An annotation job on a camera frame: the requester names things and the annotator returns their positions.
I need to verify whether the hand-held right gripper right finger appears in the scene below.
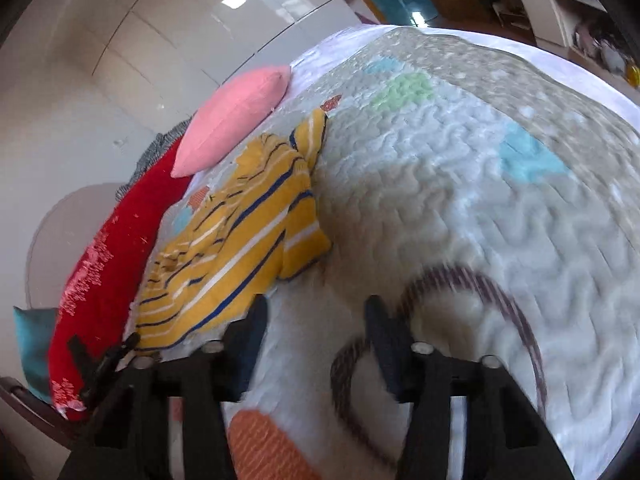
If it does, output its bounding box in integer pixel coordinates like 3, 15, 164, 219
363, 295, 576, 480

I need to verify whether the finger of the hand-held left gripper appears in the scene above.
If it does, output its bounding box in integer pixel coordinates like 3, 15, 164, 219
67, 332, 142, 411

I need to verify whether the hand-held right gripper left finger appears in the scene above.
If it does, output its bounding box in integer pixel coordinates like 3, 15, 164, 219
57, 294, 271, 480

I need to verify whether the yellow striped sweater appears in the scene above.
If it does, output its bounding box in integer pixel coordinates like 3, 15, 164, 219
134, 107, 332, 352

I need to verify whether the teal cushion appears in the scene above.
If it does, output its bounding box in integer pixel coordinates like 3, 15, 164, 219
12, 306, 60, 404

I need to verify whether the red floral quilt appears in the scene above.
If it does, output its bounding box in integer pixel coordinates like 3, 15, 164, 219
47, 137, 194, 422

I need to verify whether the white headboard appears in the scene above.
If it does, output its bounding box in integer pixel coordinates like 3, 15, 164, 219
25, 182, 127, 312

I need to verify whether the quilted patchwork bedspread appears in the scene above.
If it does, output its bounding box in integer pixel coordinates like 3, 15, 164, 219
129, 25, 640, 480

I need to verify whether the grey plaid cloth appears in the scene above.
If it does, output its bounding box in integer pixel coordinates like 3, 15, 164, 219
116, 117, 194, 202

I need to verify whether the pink pillow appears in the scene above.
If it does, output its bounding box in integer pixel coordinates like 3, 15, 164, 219
170, 65, 292, 179

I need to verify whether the glossy white wardrobe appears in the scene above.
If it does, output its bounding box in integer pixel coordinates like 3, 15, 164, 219
60, 0, 381, 131

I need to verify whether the white desk with shelves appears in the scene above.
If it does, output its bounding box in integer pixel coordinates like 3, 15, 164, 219
500, 0, 637, 62

